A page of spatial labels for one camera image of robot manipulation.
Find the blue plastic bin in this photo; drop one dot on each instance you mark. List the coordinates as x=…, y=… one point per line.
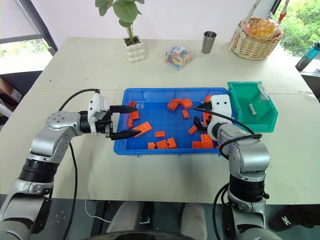
x=160, y=120

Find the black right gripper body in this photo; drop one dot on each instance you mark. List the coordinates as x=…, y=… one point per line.
x=208, y=121

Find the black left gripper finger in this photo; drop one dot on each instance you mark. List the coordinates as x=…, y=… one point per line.
x=123, y=135
x=122, y=109

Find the grey rounded shape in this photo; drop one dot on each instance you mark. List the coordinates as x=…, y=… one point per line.
x=125, y=217
x=195, y=220

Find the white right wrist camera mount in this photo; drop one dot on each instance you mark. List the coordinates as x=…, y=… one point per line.
x=221, y=105

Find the clear box of colourful pieces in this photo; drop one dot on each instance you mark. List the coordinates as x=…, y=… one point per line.
x=178, y=57

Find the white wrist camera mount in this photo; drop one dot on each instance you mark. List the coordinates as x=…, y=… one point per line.
x=221, y=105
x=96, y=105

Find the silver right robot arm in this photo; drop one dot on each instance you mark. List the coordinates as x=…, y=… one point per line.
x=250, y=152

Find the green plastic bin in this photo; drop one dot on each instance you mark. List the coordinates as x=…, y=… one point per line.
x=250, y=120

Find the dark window frame beam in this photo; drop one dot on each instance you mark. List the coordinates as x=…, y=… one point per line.
x=37, y=25

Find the cardboard box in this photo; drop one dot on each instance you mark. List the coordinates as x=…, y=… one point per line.
x=10, y=92

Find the wicker basket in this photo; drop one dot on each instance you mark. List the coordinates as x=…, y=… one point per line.
x=255, y=46

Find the white bubble plant pot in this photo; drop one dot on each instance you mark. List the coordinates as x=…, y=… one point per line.
x=135, y=51

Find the black shoe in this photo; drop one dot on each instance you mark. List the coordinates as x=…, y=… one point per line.
x=295, y=217

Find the narrow orange brick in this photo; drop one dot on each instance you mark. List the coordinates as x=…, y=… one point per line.
x=130, y=123

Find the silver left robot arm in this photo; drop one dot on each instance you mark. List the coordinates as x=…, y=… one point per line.
x=57, y=120

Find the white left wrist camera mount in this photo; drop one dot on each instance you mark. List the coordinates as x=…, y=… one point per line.
x=96, y=105

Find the long flat orange brick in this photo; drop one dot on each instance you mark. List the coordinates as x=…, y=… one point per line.
x=143, y=128

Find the small orange brick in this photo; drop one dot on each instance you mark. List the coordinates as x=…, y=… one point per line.
x=160, y=134
x=192, y=130
x=151, y=145
x=132, y=103
x=185, y=114

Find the grey metal cup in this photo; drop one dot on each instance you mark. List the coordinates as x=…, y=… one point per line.
x=208, y=42

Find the white green battery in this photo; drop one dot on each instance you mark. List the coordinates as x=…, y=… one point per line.
x=252, y=109

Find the green leafy plant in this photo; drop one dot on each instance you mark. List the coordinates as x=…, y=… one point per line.
x=125, y=12

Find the large orange brick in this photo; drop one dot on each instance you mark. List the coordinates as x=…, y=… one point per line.
x=207, y=141

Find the bag of oranges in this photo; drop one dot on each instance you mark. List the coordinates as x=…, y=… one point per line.
x=262, y=27

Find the orange toy brick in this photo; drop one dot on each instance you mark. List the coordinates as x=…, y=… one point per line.
x=197, y=145
x=162, y=144
x=134, y=115
x=207, y=98
x=187, y=103
x=174, y=104
x=172, y=143
x=205, y=117

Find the clear label card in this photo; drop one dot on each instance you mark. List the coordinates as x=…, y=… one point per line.
x=263, y=92

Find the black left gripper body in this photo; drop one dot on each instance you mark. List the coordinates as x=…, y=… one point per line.
x=103, y=125

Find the blue water bottle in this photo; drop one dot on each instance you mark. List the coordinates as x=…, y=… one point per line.
x=308, y=56

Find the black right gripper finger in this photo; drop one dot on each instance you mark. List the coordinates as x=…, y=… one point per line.
x=200, y=125

